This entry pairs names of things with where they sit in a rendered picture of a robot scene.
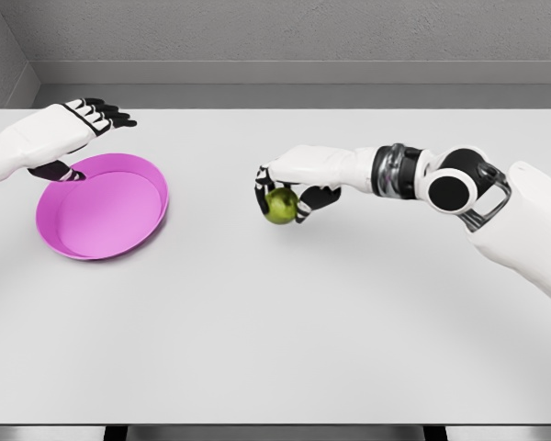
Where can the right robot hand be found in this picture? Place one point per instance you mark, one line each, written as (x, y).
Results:
(307, 163)

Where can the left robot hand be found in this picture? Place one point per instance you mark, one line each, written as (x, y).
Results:
(50, 133)

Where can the green apple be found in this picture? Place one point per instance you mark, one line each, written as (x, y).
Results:
(281, 206)

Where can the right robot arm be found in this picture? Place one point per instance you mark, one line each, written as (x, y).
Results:
(464, 184)

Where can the pink round plate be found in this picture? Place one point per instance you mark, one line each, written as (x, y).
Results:
(105, 206)

